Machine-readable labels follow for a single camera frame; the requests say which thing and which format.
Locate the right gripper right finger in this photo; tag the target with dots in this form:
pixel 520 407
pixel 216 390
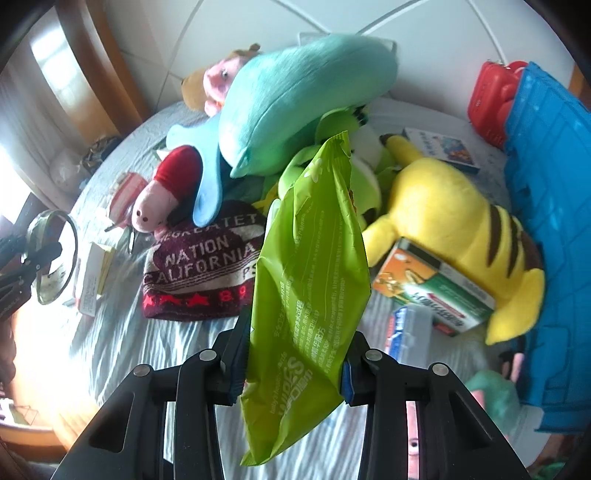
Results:
pixel 457 438

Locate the brown plush toy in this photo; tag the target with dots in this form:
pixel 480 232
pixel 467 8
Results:
pixel 192 88

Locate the maroon California knit hat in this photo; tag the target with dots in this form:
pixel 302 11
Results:
pixel 195 274

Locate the orange green medicine box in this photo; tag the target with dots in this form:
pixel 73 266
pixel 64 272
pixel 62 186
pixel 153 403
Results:
pixel 412 275

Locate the blue white picture book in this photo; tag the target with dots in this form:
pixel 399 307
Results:
pixel 445 148

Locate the blue folding storage bin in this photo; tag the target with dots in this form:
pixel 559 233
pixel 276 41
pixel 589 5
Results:
pixel 548 177

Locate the red white Tylenol box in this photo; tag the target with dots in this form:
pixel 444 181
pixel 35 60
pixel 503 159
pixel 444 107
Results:
pixel 92 277

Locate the red white packet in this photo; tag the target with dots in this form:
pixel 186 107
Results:
pixel 126 190

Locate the red plastic handbag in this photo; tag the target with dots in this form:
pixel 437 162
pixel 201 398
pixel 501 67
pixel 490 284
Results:
pixel 492 99

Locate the pink pig plush orange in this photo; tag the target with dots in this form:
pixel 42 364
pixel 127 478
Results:
pixel 217 81

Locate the blue red small box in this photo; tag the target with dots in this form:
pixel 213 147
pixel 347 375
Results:
pixel 409 335

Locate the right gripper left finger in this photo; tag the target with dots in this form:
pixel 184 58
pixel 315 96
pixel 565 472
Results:
pixel 161 424

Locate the green frog plush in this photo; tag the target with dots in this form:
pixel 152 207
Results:
pixel 373 167

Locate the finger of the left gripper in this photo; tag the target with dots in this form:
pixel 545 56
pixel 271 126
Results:
pixel 12 245
pixel 31 267

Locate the green wet wipes pack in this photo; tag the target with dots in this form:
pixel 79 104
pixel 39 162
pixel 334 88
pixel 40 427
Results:
pixel 312 286

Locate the yellow Pikachu plush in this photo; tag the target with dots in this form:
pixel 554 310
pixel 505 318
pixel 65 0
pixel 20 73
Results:
pixel 437 207

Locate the pink pig plush red dress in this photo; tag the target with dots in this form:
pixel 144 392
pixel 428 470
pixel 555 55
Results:
pixel 176 179

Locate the teal blue dolphin plush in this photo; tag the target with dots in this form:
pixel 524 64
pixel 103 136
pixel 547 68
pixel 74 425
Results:
pixel 274 104

